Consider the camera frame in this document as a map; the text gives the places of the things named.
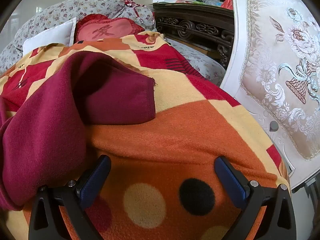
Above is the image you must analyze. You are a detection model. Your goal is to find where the floral quilt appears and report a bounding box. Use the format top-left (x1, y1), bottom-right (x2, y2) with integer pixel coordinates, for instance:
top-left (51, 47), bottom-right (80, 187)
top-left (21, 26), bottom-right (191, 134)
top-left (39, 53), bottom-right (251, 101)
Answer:
top-left (1, 0), bottom-right (226, 86)

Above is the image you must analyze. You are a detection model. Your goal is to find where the red plastic bag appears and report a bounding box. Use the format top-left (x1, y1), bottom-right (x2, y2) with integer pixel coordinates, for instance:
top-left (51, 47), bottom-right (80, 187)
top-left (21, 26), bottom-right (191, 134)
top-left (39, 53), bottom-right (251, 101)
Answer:
top-left (221, 0), bottom-right (233, 10)

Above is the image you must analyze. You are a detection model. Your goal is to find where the red heart cushion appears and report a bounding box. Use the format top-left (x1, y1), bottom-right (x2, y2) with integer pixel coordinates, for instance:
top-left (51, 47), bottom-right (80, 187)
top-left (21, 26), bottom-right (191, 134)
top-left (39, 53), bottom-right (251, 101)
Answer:
top-left (74, 14), bottom-right (145, 43)

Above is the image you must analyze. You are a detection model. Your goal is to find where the orange red patterned blanket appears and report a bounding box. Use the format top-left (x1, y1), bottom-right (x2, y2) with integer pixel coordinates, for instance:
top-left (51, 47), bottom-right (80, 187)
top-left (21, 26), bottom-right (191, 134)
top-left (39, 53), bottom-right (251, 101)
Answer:
top-left (1, 31), bottom-right (289, 239)

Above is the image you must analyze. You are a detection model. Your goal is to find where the white upholstered floral chair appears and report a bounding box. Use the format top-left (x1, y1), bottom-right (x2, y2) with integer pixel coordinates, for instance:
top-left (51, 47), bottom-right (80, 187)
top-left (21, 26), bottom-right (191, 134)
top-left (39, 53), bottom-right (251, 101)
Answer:
top-left (221, 0), bottom-right (319, 189)

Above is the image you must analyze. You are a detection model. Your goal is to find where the maroon fleece garment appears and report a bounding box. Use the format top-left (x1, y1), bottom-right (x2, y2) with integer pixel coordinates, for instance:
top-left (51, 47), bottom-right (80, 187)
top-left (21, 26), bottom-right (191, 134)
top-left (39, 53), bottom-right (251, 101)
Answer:
top-left (1, 51), bottom-right (156, 210)

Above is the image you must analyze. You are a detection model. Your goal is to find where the white pillow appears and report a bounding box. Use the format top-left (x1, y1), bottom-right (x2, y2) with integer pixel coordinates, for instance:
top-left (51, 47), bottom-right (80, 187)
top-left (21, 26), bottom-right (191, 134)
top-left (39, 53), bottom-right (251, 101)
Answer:
top-left (23, 17), bottom-right (76, 56)

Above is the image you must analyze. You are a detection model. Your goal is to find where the dark carved wooden headboard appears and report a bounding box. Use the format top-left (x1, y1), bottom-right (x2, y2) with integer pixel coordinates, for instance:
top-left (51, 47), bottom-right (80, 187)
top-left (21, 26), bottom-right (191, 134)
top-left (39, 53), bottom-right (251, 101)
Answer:
top-left (153, 3), bottom-right (234, 69)

